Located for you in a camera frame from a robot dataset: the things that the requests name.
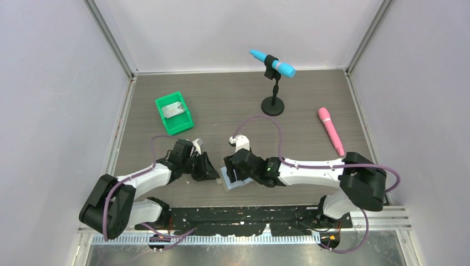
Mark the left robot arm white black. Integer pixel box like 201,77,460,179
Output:
78,139,220,240

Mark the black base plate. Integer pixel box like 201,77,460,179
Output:
148,206,353,237

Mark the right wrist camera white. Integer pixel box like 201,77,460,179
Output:
229,134,251,152

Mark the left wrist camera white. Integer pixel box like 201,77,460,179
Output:
192,138,203,155

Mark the green plastic bin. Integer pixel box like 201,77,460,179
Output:
155,91,194,135

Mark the silver VIP card stack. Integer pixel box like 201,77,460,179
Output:
161,101,185,119

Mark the blue toy microphone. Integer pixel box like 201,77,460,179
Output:
249,49,296,79

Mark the grey leather card holder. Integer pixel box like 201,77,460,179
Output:
216,166,254,191

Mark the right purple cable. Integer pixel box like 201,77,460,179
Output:
233,115,402,255

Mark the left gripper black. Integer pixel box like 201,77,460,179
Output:
181,152,219,181

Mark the aluminium frame rail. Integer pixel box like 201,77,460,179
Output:
82,206,412,246

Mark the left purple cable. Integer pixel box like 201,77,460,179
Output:
102,135,195,253

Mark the black microphone stand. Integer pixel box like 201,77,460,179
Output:
261,54,284,116

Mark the pink toy microphone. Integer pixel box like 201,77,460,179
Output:
318,108,345,156

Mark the purple cable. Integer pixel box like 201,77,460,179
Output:
102,135,195,253
233,115,402,255

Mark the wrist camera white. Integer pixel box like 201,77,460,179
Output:
192,138,203,155
229,134,251,152

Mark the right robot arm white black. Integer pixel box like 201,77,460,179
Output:
221,149,386,228

